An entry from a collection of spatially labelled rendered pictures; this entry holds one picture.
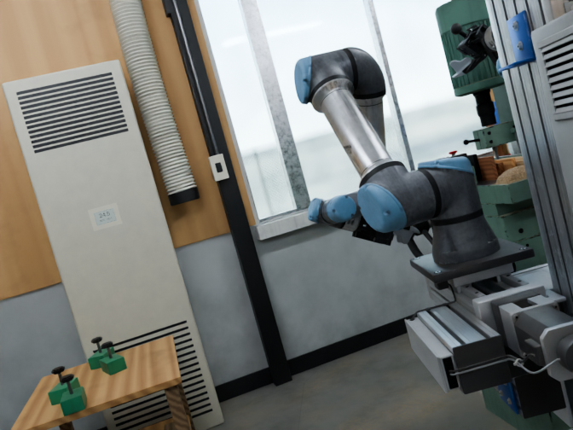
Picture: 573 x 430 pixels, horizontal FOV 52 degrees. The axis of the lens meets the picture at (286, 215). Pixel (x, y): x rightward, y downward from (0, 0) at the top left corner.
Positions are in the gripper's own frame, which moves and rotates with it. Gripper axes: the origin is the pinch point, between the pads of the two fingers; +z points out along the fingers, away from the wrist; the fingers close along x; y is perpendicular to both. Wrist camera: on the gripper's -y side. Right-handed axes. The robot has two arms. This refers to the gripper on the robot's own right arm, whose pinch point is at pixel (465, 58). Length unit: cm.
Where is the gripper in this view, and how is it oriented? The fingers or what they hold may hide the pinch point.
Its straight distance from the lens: 201.7
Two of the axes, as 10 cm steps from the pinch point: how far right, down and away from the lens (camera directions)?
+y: -8.5, -4.9, -1.9
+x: -4.9, 8.7, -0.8
